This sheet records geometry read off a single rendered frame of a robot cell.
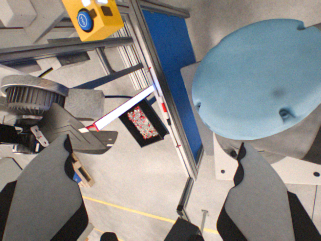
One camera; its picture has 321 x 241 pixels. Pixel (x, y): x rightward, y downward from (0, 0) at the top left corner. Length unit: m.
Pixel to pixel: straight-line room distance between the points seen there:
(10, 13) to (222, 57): 0.95
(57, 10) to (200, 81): 0.84
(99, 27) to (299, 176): 0.53
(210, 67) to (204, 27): 1.27
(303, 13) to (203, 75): 1.32
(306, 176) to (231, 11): 1.23
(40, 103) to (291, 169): 0.77
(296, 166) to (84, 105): 0.71
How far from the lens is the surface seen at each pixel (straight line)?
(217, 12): 1.43
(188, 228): 0.79
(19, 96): 0.78
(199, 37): 1.44
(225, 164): 0.37
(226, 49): 0.18
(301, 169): 0.37
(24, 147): 0.77
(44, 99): 0.75
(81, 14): 0.50
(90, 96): 0.74
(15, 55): 0.89
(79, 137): 0.57
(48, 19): 1.00
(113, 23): 0.50
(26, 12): 1.03
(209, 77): 0.17
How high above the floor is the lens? 1.42
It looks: 51 degrees down
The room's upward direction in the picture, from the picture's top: 139 degrees counter-clockwise
